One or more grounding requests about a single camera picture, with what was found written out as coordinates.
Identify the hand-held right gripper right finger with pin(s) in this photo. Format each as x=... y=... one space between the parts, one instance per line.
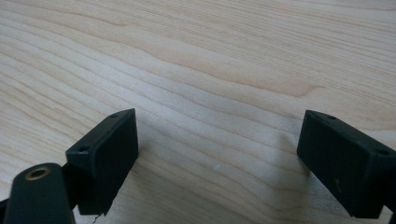
x=345 y=165

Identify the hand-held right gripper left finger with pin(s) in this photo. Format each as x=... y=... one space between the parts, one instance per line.
x=106 y=161

